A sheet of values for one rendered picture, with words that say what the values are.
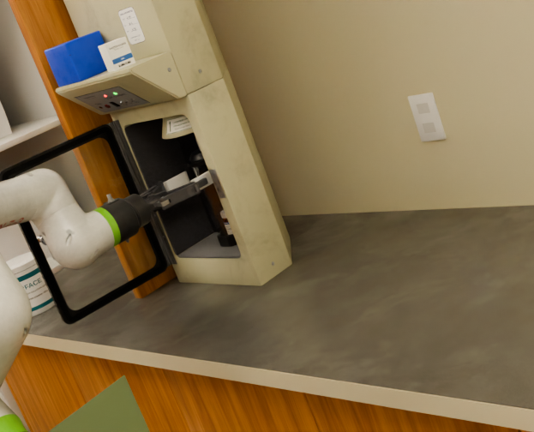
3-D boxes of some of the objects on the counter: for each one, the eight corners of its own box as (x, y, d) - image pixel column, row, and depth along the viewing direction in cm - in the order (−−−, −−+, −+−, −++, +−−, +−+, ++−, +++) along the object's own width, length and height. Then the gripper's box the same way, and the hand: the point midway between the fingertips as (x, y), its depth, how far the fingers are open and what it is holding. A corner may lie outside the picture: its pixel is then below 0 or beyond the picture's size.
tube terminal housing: (244, 239, 244) (139, -35, 224) (329, 237, 220) (219, -69, 200) (178, 282, 229) (59, -8, 209) (261, 285, 205) (135, -42, 184)
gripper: (149, 198, 189) (225, 158, 202) (96, 201, 207) (168, 164, 220) (162, 230, 191) (236, 188, 204) (108, 230, 209) (179, 191, 222)
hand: (195, 178), depth 211 cm, fingers open, 11 cm apart
